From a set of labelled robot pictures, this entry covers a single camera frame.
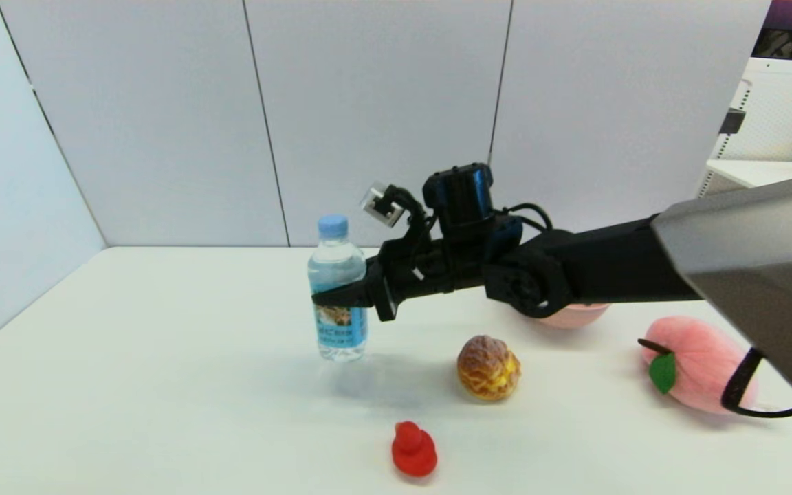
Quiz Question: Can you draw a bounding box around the clear water bottle blue label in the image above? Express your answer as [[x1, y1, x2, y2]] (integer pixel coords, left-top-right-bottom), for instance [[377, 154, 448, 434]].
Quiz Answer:
[[307, 214, 369, 362]]

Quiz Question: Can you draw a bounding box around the toy cream puff bread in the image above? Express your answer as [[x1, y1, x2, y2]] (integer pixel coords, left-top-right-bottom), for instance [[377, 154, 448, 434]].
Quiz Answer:
[[457, 335, 522, 402]]

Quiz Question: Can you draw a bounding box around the pink plastic bowl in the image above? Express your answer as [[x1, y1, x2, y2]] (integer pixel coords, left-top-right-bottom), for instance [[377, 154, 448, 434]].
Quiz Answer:
[[533, 302, 611, 329]]

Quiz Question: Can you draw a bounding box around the red rubber duck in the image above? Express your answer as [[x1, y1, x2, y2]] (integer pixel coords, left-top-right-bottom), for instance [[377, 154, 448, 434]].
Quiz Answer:
[[391, 421, 438, 478]]

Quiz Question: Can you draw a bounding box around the pink plush peach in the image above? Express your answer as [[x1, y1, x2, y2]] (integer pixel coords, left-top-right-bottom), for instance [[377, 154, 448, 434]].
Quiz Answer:
[[638, 315, 758, 415]]

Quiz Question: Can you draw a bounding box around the white side desk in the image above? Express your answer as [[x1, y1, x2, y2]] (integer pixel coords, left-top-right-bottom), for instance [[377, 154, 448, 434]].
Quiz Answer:
[[705, 159, 792, 190]]

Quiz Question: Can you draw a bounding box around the white pegboard panel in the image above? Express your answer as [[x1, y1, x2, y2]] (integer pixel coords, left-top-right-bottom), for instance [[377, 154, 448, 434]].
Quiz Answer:
[[697, 58, 792, 199]]

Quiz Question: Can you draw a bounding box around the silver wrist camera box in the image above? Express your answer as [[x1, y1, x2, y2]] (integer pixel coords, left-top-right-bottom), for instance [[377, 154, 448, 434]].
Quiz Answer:
[[360, 182, 404, 226]]

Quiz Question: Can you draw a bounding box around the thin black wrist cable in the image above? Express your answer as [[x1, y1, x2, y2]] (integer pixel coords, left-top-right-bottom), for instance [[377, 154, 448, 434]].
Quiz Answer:
[[503, 201, 555, 234]]

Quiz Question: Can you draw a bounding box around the black looping arm cable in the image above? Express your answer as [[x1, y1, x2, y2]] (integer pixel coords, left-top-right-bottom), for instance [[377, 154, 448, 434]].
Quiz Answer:
[[721, 347, 792, 419]]

